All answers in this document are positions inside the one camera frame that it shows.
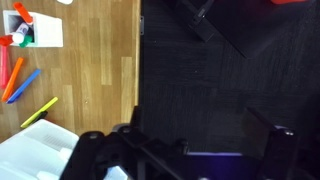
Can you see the metal table edge bracket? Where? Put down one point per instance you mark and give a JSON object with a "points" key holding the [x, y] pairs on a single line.
{"points": [[142, 26]]}

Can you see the long red marker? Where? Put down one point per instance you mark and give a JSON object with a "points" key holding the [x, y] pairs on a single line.
{"points": [[4, 66]]}

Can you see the white plastic drawer unit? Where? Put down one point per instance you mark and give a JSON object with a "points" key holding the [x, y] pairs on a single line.
{"points": [[33, 143]]}

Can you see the long orange marker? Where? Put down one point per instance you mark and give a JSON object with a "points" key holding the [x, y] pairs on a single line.
{"points": [[12, 78]]}

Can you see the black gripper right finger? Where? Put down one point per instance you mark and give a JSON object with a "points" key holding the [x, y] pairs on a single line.
{"points": [[258, 130]]}

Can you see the short green marker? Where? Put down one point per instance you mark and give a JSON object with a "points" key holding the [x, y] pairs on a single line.
{"points": [[26, 41]]}

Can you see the yellow marker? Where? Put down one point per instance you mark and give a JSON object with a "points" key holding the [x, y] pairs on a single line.
{"points": [[40, 111]]}

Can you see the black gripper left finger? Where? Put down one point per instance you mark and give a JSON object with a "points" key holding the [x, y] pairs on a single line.
{"points": [[136, 117]]}

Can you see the white purple marker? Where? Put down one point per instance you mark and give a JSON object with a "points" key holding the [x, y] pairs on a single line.
{"points": [[20, 32]]}

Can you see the white pen holder box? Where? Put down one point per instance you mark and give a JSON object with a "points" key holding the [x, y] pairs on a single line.
{"points": [[46, 31]]}

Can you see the short red marker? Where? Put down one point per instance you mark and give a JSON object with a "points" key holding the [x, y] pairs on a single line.
{"points": [[5, 40]]}

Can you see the orange-red marker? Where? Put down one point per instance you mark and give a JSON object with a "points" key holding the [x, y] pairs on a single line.
{"points": [[23, 11]]}

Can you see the red metal table leg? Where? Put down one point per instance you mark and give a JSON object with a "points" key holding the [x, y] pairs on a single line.
{"points": [[288, 1]]}

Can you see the black stand foot bar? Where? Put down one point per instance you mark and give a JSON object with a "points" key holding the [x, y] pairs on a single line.
{"points": [[200, 23]]}

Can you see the blue marker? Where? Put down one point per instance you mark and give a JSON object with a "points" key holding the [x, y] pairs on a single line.
{"points": [[24, 85]]}

